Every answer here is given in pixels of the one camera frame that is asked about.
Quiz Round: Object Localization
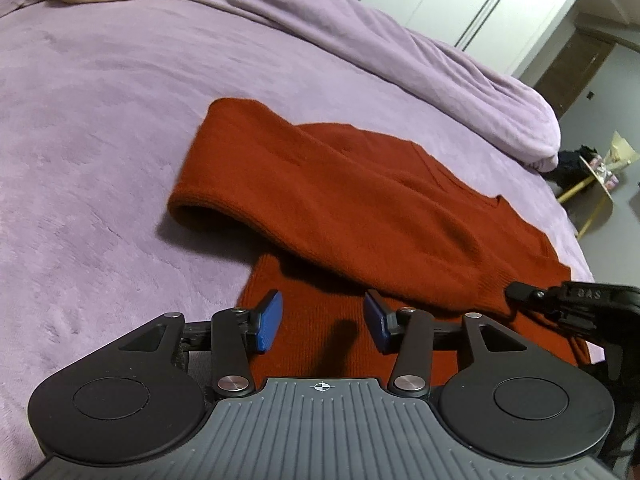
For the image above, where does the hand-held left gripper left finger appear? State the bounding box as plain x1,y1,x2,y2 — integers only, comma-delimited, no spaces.
117,290,284,398

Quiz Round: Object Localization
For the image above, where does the brown wooden door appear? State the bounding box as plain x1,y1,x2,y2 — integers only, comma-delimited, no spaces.
532,35,616,118

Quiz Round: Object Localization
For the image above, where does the dark cloth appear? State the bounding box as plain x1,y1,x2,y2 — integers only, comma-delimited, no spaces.
547,145,601,186

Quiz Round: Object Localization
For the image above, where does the red knitted sweater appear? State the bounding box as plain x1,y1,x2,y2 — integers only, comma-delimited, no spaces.
167,96,593,391

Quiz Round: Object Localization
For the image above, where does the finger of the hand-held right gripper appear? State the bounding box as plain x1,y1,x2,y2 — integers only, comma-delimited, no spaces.
506,282,563,318

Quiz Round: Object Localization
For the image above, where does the purple duvet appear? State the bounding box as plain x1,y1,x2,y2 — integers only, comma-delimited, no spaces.
160,0,562,173

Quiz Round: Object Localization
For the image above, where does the purple fleece bed sheet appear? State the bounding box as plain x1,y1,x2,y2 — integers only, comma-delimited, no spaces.
0,0,596,480

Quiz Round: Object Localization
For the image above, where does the beige paper bag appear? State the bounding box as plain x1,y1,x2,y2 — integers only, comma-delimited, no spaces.
602,130,640,167

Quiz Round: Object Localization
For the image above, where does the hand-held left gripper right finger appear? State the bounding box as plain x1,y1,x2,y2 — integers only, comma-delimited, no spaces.
363,290,528,397

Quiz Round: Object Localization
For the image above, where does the yellow-legged side table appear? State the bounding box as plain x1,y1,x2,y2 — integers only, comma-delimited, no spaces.
557,155,616,238

